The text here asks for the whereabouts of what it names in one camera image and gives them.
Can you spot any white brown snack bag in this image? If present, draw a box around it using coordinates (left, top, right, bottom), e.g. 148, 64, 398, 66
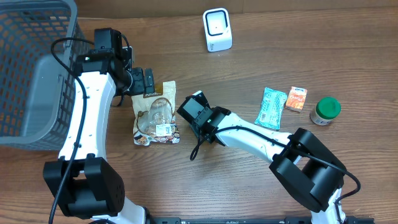
131, 81, 180, 146

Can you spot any teal wet wipes pack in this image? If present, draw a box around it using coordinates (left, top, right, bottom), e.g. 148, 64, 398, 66
254, 87, 287, 130

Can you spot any green white small bottle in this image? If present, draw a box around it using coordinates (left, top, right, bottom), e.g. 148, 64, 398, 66
310, 96, 341, 126

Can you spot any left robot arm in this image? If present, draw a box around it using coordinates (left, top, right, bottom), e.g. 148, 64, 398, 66
43, 28, 155, 224

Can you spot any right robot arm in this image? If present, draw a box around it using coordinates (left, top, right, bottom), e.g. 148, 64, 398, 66
177, 91, 361, 223

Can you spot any white barcode scanner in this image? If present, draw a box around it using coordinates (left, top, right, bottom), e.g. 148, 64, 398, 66
203, 7, 233, 52

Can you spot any grey plastic mesh basket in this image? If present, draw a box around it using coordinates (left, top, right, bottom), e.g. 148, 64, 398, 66
1, 0, 90, 151

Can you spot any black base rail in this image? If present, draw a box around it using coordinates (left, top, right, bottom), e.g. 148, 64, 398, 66
146, 216, 376, 224

